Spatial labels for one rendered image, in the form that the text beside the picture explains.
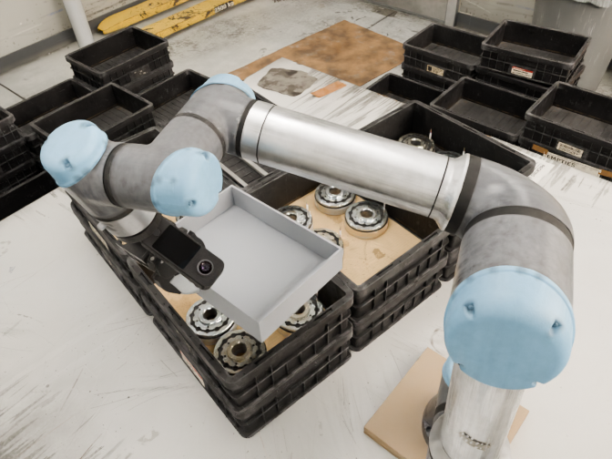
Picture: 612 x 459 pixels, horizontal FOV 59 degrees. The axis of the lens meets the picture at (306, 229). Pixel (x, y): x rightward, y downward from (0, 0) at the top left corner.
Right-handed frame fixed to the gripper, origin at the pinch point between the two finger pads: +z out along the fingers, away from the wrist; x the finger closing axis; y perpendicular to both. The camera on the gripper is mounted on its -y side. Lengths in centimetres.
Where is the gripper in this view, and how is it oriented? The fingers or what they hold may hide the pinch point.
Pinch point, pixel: (201, 285)
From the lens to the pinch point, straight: 90.5
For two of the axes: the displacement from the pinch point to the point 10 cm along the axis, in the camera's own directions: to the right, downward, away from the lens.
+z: 2.2, 5.1, 8.3
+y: -8.0, -4.0, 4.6
